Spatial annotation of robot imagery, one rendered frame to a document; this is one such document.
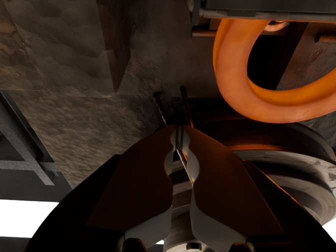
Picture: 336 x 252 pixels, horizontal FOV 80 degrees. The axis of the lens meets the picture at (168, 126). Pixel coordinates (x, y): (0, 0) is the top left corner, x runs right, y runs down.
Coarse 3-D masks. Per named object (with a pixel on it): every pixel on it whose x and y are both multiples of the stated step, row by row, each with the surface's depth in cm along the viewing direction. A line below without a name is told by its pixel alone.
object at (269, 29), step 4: (280, 24) 28; (284, 24) 28; (288, 24) 29; (264, 28) 29; (268, 28) 29; (272, 28) 29; (276, 28) 29; (280, 28) 29; (284, 28) 29; (264, 32) 30; (268, 32) 30; (272, 32) 30; (276, 32) 30; (280, 32) 29; (284, 32) 29
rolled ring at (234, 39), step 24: (240, 24) 18; (264, 24) 18; (216, 48) 21; (240, 48) 20; (216, 72) 22; (240, 72) 22; (240, 96) 24; (264, 96) 25; (288, 96) 26; (312, 96) 24; (264, 120) 26; (288, 120) 26
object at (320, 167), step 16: (208, 128) 34; (224, 128) 33; (240, 128) 33; (256, 128) 32; (272, 128) 33; (288, 128) 34; (224, 144) 31; (240, 144) 30; (256, 144) 29; (272, 144) 30; (288, 144) 31; (304, 144) 32; (320, 144) 37; (176, 160) 31; (256, 160) 30; (272, 160) 30; (288, 160) 30; (304, 160) 30; (320, 160) 30; (320, 176) 33
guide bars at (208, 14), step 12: (192, 0) 16; (204, 12) 16; (216, 12) 16; (228, 12) 16; (240, 12) 16; (252, 12) 16; (264, 12) 16; (276, 12) 16; (288, 12) 16; (300, 12) 16; (312, 12) 16
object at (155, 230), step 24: (144, 144) 10; (168, 144) 11; (120, 168) 9; (144, 168) 9; (168, 168) 10; (120, 192) 8; (144, 192) 8; (168, 192) 8; (96, 216) 7; (120, 216) 7; (144, 216) 7; (168, 216) 7; (144, 240) 7
